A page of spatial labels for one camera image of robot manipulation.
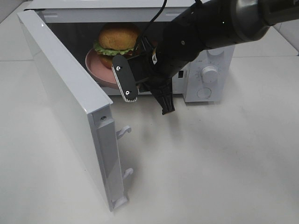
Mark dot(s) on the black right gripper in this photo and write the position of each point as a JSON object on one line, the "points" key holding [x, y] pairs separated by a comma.
{"points": [[198, 28]]}

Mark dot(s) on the pink round plate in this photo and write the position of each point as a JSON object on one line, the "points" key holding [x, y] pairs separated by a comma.
{"points": [[101, 74]]}

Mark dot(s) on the burger with lettuce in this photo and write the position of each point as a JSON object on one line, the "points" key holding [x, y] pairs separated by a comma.
{"points": [[116, 39]]}

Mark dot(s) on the round door release button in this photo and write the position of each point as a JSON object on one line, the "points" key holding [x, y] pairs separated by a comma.
{"points": [[204, 93]]}

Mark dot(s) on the white timer knob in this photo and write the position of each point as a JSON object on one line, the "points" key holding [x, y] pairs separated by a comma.
{"points": [[209, 74]]}

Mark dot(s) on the white microwave door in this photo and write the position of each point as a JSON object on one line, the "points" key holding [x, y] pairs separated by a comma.
{"points": [[81, 107]]}

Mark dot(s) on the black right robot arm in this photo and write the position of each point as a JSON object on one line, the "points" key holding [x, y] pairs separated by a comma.
{"points": [[248, 20]]}

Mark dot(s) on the white microwave oven body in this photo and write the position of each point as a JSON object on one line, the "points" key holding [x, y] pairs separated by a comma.
{"points": [[77, 23]]}

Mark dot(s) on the upper white power knob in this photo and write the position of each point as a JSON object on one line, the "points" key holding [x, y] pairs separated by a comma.
{"points": [[215, 54]]}

